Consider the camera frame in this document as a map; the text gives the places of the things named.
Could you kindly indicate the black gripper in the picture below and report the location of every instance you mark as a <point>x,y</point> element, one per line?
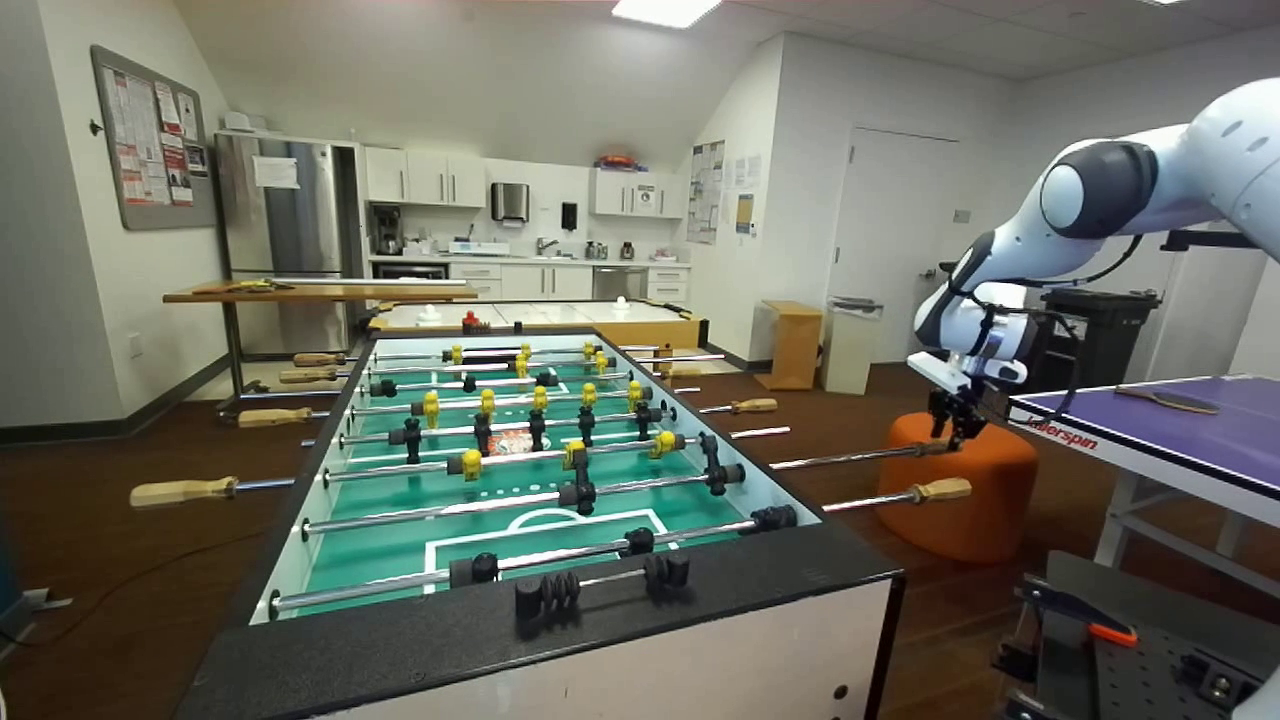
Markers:
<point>963,404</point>

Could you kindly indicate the foosball rod two black players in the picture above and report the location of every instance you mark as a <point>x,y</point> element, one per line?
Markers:
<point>854,457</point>

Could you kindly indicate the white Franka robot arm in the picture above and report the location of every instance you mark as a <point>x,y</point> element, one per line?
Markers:
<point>1202,161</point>

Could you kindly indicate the foosball rod black goalie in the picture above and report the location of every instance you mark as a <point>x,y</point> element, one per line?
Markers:
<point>946,488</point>

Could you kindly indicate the foosball rod five black players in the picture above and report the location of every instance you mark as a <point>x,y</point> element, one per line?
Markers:
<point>754,404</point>

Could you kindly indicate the foosball rod three black players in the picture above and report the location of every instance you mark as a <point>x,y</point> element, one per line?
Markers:
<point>381,390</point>

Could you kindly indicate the foosball rod yellow goalie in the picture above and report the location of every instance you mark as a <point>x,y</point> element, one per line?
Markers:
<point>316,359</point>

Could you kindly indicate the foosball rod two yellow players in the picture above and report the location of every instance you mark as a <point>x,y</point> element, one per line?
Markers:
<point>307,378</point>

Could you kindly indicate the foosball rod five yellow players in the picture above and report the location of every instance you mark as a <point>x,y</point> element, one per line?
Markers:
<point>275,419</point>

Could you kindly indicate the foosball rod three yellow players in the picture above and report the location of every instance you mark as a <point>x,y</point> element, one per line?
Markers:
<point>182,494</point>

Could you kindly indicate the orange round ottoman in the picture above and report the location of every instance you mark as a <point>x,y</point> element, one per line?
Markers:
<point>964,502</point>

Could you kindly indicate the white trash bin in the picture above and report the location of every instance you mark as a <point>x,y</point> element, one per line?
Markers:
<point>854,351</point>

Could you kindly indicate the black trash bin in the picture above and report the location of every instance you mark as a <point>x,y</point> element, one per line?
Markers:
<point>1101,341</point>

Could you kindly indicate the dark table tennis paddle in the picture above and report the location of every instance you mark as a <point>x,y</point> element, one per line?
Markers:
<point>1167,399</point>

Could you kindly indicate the white door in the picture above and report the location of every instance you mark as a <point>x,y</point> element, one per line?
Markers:
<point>892,224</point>

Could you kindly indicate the purple table tennis table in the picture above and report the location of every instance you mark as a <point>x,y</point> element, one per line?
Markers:
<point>1202,434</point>

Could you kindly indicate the black robot mounting cart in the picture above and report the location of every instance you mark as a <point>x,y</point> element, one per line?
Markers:
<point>1135,681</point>

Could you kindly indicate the grey dishwasher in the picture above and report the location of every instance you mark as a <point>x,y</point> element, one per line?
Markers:
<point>623,286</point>

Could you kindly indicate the white top game table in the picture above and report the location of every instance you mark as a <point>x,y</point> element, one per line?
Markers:
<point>560,318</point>

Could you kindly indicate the wooden foosball table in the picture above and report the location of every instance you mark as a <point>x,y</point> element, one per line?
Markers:
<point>600,666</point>

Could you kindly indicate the red item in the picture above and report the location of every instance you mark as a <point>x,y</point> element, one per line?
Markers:
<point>623,161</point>

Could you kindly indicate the black soap dispenser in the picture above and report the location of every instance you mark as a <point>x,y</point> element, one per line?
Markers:
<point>569,214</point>

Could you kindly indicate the white kitchen counter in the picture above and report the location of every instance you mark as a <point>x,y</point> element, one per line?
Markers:
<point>534,280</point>

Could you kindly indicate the small red pusher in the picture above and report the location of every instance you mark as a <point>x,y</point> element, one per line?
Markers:
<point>475,322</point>

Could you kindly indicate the grey paper towel dispenser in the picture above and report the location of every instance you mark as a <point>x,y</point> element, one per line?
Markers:
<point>511,201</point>

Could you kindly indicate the ceiling light panel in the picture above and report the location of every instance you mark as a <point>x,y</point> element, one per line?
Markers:
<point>664,14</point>

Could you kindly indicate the black coffee machine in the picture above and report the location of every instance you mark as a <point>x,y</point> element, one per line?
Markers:
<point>384,235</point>

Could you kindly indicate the wooden high table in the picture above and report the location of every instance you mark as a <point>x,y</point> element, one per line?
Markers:
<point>321,291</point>

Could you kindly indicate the stainless steel fridge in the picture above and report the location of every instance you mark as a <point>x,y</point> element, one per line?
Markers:
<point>287,252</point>

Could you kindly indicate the white paper sheet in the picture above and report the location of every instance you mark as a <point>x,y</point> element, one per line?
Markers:
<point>276,174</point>

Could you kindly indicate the grey bulletin board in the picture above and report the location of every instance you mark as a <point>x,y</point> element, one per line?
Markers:
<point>153,143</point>

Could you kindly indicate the light grey wrist camera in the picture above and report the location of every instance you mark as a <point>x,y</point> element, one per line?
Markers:
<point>937,370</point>

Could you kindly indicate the white light switch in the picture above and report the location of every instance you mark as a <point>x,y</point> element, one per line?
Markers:
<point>963,214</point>

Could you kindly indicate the small wall poster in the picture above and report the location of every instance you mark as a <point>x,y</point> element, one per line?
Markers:
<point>744,218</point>

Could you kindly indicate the large wall poster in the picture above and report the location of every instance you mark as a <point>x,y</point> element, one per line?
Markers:
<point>706,194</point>

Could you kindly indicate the small white wall cabinet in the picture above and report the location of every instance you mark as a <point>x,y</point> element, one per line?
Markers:
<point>637,196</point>

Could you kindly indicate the wide white wall cabinet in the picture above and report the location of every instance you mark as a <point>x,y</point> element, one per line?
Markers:
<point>424,179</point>

